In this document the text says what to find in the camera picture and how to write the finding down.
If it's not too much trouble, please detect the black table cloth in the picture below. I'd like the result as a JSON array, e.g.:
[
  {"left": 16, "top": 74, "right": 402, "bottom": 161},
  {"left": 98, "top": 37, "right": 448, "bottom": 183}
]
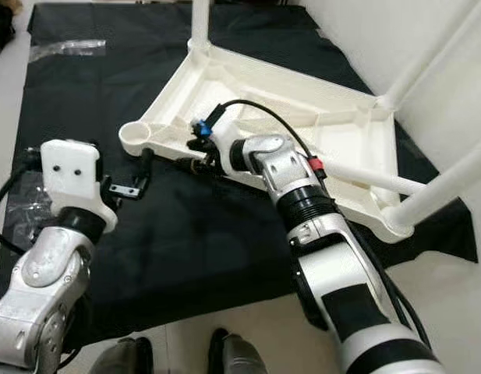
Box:
[{"left": 0, "top": 2, "right": 479, "bottom": 348}]

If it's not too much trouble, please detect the white plastic table top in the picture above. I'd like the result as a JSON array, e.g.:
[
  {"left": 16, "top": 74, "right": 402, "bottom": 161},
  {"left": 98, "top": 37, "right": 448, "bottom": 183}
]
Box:
[{"left": 118, "top": 43, "right": 416, "bottom": 242}]

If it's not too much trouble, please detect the grey left robot foot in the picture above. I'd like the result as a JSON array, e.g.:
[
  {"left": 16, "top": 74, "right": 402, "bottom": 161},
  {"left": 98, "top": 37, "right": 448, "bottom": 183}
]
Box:
[{"left": 96, "top": 337, "right": 155, "bottom": 374}]

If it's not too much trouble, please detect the grey robot foot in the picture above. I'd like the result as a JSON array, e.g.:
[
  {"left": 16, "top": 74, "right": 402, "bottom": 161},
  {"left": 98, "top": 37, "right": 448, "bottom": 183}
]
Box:
[
  {"left": 96, "top": 337, "right": 155, "bottom": 374},
  {"left": 207, "top": 329, "right": 268, "bottom": 374}
]

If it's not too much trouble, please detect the grey right robot foot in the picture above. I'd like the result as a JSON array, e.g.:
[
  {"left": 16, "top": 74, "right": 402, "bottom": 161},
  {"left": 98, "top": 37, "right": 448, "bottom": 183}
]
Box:
[{"left": 207, "top": 329, "right": 268, "bottom": 374}]

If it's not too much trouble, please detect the black bag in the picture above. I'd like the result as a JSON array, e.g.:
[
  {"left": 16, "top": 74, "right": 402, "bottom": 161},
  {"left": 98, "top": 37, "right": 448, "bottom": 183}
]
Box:
[{"left": 0, "top": 0, "right": 16, "bottom": 55}]

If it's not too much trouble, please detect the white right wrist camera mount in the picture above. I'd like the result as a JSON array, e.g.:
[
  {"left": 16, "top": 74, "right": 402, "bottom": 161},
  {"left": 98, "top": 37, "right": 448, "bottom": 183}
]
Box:
[{"left": 207, "top": 117, "right": 245, "bottom": 176}]

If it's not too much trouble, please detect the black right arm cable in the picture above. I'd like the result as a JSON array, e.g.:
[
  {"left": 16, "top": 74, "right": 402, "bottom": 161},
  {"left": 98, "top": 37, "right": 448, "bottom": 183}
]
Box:
[{"left": 205, "top": 99, "right": 331, "bottom": 180}]

